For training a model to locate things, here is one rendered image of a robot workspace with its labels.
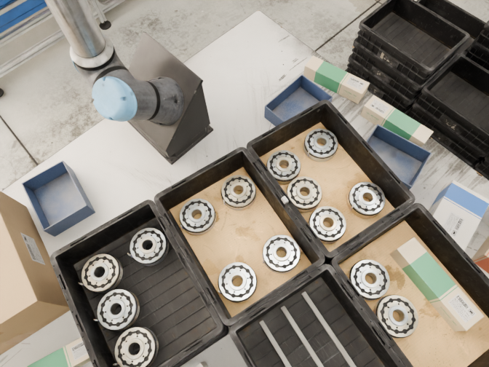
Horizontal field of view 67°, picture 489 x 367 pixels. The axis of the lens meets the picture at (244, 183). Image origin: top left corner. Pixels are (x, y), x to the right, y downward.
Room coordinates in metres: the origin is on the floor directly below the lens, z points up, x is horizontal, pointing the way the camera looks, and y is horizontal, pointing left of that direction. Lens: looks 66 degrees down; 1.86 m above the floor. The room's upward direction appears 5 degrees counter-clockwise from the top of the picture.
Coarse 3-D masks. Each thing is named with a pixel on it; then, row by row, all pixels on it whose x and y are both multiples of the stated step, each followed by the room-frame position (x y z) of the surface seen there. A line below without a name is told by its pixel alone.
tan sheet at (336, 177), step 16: (320, 128) 0.63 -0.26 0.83; (288, 144) 0.58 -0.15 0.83; (320, 144) 0.57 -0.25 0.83; (304, 160) 0.52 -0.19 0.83; (336, 160) 0.51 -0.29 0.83; (352, 160) 0.50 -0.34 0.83; (320, 176) 0.46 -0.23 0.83; (336, 176) 0.45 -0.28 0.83; (352, 176) 0.45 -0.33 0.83; (304, 192) 0.41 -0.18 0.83; (336, 192) 0.40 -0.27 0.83; (336, 208) 0.35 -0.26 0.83; (384, 208) 0.34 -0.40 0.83; (352, 224) 0.30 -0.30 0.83; (368, 224) 0.29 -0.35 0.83
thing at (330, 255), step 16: (304, 112) 0.63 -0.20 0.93; (336, 112) 0.62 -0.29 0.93; (272, 128) 0.58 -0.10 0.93; (352, 128) 0.56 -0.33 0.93; (368, 144) 0.50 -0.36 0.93; (256, 160) 0.48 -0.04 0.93; (272, 176) 0.42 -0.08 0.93; (400, 208) 0.30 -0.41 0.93; (304, 224) 0.28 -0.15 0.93; (320, 240) 0.23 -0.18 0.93; (352, 240) 0.23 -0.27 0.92
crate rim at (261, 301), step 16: (224, 160) 0.49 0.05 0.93; (192, 176) 0.44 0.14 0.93; (160, 192) 0.40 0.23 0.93; (272, 192) 0.38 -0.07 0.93; (160, 208) 0.36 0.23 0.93; (288, 208) 0.33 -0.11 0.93; (176, 240) 0.26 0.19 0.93; (320, 256) 0.19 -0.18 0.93; (304, 272) 0.16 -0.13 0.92; (208, 288) 0.14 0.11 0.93; (256, 304) 0.09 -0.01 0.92; (224, 320) 0.06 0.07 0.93
